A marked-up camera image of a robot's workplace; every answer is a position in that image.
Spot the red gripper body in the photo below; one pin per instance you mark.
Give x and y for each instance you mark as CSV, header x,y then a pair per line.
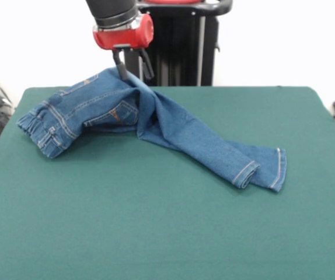
x,y
120,38

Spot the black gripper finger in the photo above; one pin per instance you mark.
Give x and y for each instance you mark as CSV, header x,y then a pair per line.
x,y
120,65
147,64

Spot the blue denim jeans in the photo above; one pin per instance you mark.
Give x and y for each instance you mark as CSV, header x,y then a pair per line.
x,y
173,122

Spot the dark green table cloth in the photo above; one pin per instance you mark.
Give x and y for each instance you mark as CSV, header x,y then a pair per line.
x,y
167,233

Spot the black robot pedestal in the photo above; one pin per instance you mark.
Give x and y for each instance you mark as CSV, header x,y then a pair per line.
x,y
185,43

